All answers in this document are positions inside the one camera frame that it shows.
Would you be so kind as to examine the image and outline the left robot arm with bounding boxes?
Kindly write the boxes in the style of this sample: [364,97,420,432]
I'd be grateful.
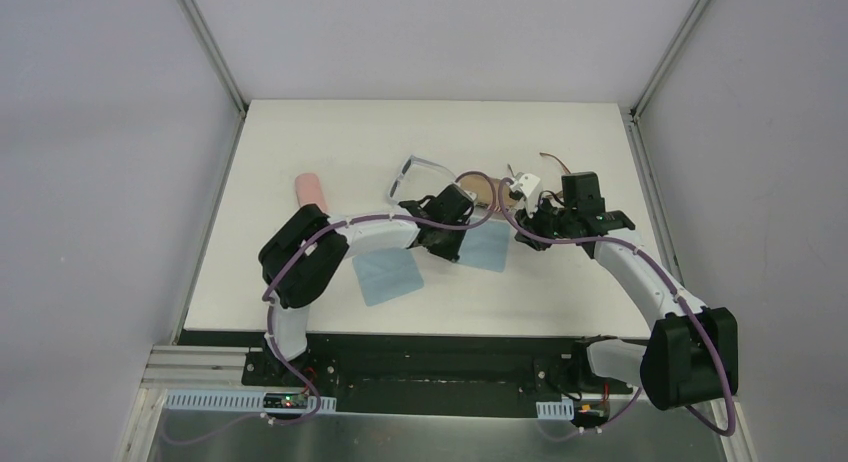
[258,184,473,387]

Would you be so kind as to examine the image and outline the right white cable duct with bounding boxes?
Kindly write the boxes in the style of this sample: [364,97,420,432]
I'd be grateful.
[535,398,575,421]

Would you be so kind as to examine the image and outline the blue cleaning cloth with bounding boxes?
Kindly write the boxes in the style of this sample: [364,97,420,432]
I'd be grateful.
[458,220,511,273]
[352,248,424,307]

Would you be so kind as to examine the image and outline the brown frame sunglasses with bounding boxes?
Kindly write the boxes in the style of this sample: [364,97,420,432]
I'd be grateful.
[539,152,571,175]

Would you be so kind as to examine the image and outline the left white cable duct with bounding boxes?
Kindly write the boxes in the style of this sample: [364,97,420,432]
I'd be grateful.
[163,389,337,415]

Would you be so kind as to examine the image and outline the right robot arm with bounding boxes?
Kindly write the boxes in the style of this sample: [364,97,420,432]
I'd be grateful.
[506,172,739,410]

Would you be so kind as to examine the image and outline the white cable duct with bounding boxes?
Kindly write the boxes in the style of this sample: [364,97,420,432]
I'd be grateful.
[163,389,337,415]
[535,398,575,421]

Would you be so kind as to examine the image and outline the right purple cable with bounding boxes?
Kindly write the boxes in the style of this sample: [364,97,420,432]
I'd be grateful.
[498,177,738,442]

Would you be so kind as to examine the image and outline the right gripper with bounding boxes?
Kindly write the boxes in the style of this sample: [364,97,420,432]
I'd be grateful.
[515,194,577,251]

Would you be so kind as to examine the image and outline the white frame sunglasses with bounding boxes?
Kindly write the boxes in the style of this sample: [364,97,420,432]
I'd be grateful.
[386,155,456,204]

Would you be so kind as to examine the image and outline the pink glasses case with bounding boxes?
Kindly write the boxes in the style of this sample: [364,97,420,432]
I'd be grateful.
[294,172,329,213]

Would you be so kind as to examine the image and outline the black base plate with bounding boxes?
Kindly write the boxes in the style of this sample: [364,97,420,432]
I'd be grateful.
[241,333,632,418]

